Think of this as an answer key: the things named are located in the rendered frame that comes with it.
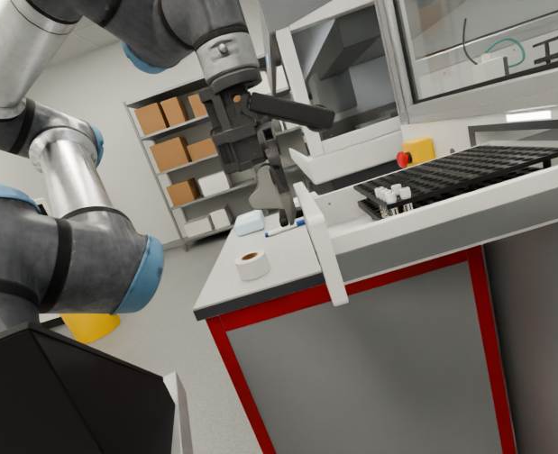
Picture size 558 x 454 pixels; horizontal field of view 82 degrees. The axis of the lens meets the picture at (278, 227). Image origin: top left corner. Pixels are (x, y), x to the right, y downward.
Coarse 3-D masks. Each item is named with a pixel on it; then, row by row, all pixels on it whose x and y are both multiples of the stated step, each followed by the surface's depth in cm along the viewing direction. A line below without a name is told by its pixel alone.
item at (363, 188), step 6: (354, 186) 55; (360, 186) 55; (366, 186) 53; (360, 192) 52; (366, 192) 49; (372, 192) 48; (372, 198) 45; (378, 198) 43; (384, 204) 40; (390, 204) 39; (396, 204) 39
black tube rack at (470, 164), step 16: (432, 160) 55; (448, 160) 51; (464, 160) 48; (480, 160) 45; (496, 160) 43; (512, 160) 40; (528, 160) 38; (544, 160) 38; (384, 176) 56; (400, 176) 52; (416, 176) 49; (432, 176) 46; (448, 176) 44; (464, 176) 41; (480, 176) 38; (496, 176) 39; (512, 176) 44; (416, 192) 42; (432, 192) 39; (448, 192) 46; (464, 192) 44; (368, 208) 51; (400, 208) 41; (416, 208) 44
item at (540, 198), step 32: (352, 192) 59; (480, 192) 35; (512, 192) 35; (544, 192) 35; (352, 224) 57; (384, 224) 36; (416, 224) 36; (448, 224) 36; (480, 224) 36; (512, 224) 36; (544, 224) 36; (352, 256) 37; (384, 256) 37; (416, 256) 37
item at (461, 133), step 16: (512, 112) 48; (528, 112) 45; (416, 128) 81; (432, 128) 73; (448, 128) 66; (464, 128) 61; (480, 128) 56; (496, 128) 52; (512, 128) 49; (528, 128) 45; (544, 128) 43; (448, 144) 68; (464, 144) 62
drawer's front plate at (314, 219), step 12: (300, 192) 50; (300, 204) 48; (312, 204) 40; (312, 216) 34; (312, 228) 34; (324, 228) 34; (312, 240) 42; (324, 240) 34; (324, 252) 35; (324, 264) 35; (336, 264) 35; (324, 276) 40; (336, 276) 36; (336, 288) 36; (336, 300) 36; (348, 300) 36
